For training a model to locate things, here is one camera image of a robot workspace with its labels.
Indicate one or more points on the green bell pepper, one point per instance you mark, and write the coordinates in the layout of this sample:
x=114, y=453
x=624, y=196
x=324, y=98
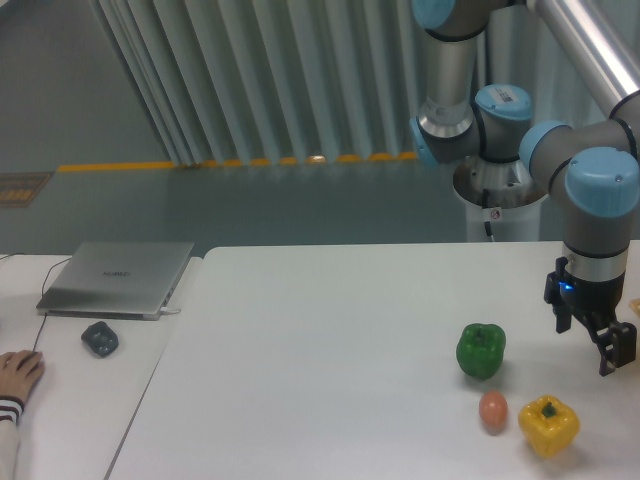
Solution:
x=480, y=350

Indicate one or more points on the silver laptop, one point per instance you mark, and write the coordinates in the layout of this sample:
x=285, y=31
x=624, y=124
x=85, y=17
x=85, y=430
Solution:
x=117, y=280

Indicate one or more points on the person's hand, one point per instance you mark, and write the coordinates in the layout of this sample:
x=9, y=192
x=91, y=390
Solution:
x=20, y=372

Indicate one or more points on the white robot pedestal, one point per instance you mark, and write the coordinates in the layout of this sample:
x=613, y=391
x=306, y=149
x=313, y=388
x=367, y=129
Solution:
x=502, y=203

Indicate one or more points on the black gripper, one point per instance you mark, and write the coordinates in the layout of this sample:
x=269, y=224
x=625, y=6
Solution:
x=593, y=304

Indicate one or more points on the wicker basket edge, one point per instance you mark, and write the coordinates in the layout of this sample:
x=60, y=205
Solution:
x=635, y=306

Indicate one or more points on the yellow bell pepper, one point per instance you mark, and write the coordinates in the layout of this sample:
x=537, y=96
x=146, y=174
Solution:
x=548, y=425

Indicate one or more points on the white striped sleeve forearm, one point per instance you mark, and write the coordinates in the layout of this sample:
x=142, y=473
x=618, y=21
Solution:
x=11, y=411

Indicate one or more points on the floor warning sign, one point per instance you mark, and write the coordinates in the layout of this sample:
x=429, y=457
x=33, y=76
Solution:
x=18, y=190

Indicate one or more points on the black controller device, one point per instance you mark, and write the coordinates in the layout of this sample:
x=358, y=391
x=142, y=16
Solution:
x=101, y=339

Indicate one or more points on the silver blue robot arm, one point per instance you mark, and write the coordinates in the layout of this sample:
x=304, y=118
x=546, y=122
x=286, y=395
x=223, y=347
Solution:
x=591, y=172

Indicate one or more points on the brown egg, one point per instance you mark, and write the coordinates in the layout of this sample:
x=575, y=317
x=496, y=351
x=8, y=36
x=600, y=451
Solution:
x=493, y=410

